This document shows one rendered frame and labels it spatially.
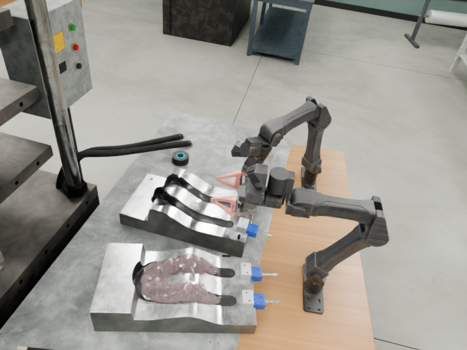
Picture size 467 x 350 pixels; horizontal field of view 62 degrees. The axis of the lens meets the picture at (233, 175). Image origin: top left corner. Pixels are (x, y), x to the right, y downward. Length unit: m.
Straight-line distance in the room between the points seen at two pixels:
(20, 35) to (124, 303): 0.99
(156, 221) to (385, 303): 1.59
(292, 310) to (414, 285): 1.49
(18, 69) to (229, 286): 1.11
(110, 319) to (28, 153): 0.70
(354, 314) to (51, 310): 1.00
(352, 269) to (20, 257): 1.23
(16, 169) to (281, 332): 1.07
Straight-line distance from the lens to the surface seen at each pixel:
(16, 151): 1.65
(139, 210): 1.57
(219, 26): 5.31
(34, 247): 1.63
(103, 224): 1.62
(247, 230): 1.46
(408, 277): 2.81
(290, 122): 1.49
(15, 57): 1.68
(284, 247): 1.57
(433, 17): 6.76
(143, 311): 1.29
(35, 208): 1.77
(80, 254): 1.54
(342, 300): 1.50
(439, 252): 3.09
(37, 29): 1.41
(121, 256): 1.36
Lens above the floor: 1.98
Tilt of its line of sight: 40 degrees down
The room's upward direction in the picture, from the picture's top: 8 degrees clockwise
